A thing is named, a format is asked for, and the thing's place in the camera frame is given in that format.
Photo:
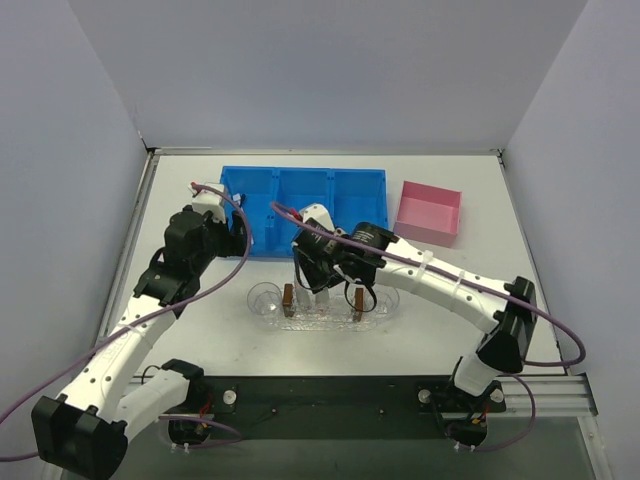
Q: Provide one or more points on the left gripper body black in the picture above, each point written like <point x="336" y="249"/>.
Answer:
<point x="238" y="229"/>

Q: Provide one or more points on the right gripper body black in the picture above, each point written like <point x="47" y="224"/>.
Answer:
<point x="307" y="270"/>

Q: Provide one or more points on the clear holder with brown ends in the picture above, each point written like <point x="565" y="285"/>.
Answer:
<point x="340" y="310"/>

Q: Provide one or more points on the clear plastic cup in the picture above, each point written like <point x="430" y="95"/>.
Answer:
<point x="388" y="300"/>
<point x="264" y="299"/>

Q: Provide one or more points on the red-capped toothpaste tube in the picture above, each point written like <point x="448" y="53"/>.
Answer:
<point x="322" y="298"/>

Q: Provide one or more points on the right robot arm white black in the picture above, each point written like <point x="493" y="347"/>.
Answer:
<point x="501" y="311"/>

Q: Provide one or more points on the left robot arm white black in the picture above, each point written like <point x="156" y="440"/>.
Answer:
<point x="87" y="428"/>

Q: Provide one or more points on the clear textured oval tray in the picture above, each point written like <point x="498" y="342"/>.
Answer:
<point x="369" y="320"/>

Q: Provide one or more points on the pink plastic box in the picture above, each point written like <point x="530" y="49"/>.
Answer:
<point x="428" y="214"/>

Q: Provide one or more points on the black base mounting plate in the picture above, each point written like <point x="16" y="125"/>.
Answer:
<point x="407" y="407"/>

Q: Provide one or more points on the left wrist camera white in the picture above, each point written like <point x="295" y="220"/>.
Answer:
<point x="205" y="201"/>

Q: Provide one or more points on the aluminium rail frame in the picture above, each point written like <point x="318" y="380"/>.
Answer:
<point x="554" y="395"/>

